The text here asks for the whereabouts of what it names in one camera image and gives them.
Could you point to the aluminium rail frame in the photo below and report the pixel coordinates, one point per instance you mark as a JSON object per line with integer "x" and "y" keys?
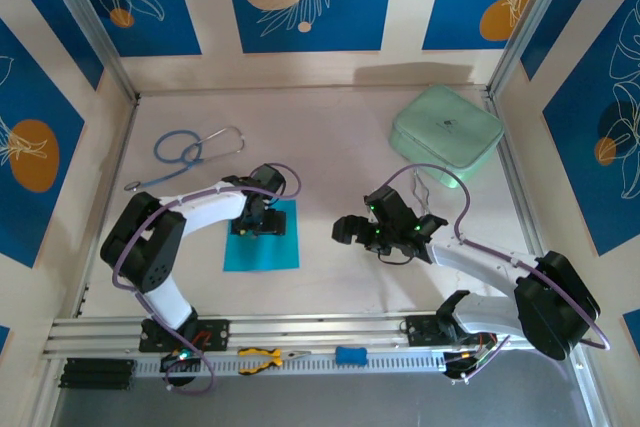
{"x": 320, "y": 329}

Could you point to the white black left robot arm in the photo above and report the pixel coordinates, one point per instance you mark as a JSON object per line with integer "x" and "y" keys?
{"x": 210, "y": 209}

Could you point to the cyan blue cloth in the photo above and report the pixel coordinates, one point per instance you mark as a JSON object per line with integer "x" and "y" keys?
{"x": 265, "y": 257}

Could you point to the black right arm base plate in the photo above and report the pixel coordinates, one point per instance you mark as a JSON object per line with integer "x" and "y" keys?
{"x": 420, "y": 329}

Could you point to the black controller board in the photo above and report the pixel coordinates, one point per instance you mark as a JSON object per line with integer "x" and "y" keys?
{"x": 457, "y": 372}
{"x": 172, "y": 361}

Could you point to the mint green zip case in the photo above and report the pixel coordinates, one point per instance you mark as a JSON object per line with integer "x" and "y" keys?
{"x": 445, "y": 132}

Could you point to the blue bone-shaped foam piece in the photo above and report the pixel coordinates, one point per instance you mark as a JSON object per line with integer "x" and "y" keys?
{"x": 351, "y": 355}

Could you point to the blue stethoscope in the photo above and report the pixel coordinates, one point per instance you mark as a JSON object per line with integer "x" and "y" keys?
{"x": 132, "y": 186}

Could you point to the aluminium side rail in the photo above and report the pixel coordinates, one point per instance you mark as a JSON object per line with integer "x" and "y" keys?
{"x": 119, "y": 167}
{"x": 520, "y": 197}

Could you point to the aluminium corner post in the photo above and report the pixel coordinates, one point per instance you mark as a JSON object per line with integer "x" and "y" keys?
{"x": 545, "y": 17}
{"x": 90, "y": 12}

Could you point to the black stacked blocks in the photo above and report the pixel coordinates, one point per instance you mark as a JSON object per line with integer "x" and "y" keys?
{"x": 97, "y": 374}

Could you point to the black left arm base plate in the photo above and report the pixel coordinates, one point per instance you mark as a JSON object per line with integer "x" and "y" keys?
{"x": 217, "y": 334}

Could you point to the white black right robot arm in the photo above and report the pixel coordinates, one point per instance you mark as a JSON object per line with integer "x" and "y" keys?
{"x": 475, "y": 262}

